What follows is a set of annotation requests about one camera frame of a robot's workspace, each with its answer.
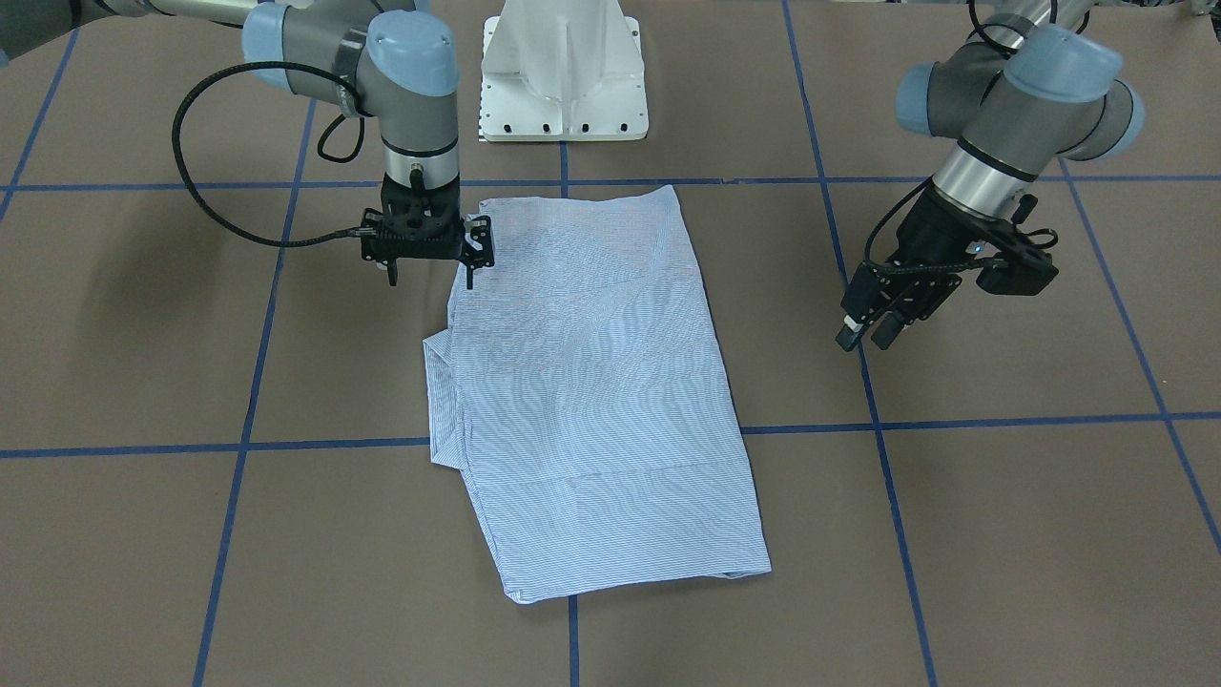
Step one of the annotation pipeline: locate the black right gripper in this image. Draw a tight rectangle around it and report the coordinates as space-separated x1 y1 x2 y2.
361 176 495 290

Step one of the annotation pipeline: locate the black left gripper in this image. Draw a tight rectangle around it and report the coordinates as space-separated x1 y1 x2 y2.
836 178 1059 351

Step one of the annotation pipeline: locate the blue striped button shirt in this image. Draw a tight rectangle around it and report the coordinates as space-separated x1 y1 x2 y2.
424 185 772 605

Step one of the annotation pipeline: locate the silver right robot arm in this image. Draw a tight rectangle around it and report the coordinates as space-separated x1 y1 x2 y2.
1 1 495 286

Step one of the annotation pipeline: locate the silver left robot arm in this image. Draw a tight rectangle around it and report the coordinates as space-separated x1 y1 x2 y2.
836 1 1147 351

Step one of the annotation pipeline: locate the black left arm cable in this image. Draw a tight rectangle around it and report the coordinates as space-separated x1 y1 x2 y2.
863 0 1060 287

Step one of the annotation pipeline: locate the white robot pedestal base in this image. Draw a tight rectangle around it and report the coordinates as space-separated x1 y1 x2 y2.
477 1 650 143

